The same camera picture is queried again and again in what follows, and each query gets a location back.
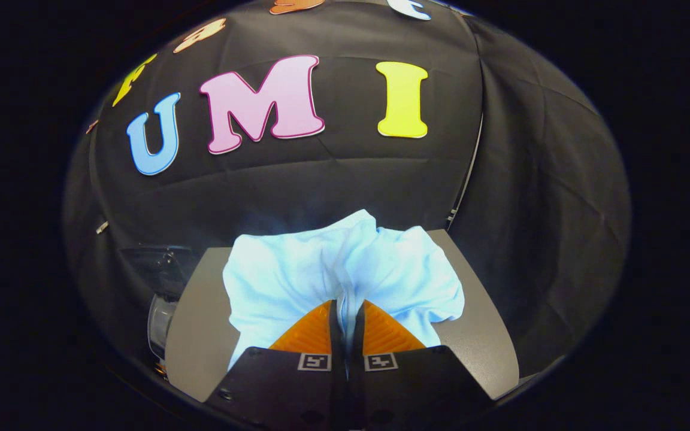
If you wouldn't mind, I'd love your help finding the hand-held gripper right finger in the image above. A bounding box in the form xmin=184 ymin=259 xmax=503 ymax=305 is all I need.
xmin=348 ymin=299 xmax=495 ymax=431

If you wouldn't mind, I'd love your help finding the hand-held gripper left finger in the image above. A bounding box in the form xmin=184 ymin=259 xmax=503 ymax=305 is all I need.
xmin=204 ymin=299 xmax=349 ymax=431

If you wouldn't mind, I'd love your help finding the light blue shirt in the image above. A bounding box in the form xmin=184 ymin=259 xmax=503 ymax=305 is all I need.
xmin=222 ymin=210 xmax=465 ymax=372

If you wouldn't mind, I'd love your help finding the grey appliance box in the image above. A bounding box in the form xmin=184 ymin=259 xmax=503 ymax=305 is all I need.
xmin=165 ymin=229 xmax=520 ymax=403

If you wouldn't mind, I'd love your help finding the black backdrop cloth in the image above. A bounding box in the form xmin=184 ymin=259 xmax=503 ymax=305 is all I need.
xmin=62 ymin=0 xmax=632 ymax=384

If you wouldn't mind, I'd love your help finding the thin metal frame pole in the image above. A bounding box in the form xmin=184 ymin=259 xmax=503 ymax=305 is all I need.
xmin=446 ymin=114 xmax=483 ymax=231

